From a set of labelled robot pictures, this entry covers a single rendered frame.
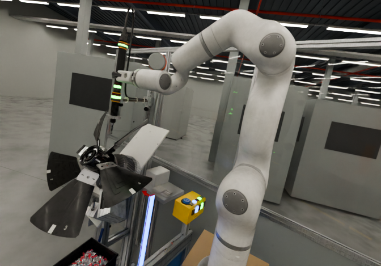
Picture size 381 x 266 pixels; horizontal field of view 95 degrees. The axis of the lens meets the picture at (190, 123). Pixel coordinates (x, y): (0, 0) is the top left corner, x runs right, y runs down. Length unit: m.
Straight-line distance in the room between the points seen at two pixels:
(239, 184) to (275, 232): 0.91
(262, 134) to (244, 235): 0.30
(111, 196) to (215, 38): 0.72
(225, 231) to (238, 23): 0.61
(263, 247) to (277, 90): 1.11
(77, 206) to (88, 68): 2.78
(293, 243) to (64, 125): 3.63
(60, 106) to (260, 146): 3.68
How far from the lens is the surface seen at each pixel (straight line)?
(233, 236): 0.63
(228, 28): 0.59
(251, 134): 0.52
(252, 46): 0.48
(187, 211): 0.97
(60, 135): 3.98
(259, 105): 0.51
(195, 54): 0.62
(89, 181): 1.08
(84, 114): 3.56
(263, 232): 1.41
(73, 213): 1.05
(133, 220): 1.52
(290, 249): 1.41
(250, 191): 0.50
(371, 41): 1.29
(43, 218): 1.09
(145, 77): 0.72
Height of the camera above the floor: 1.59
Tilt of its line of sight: 7 degrees down
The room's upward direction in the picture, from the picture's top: 10 degrees clockwise
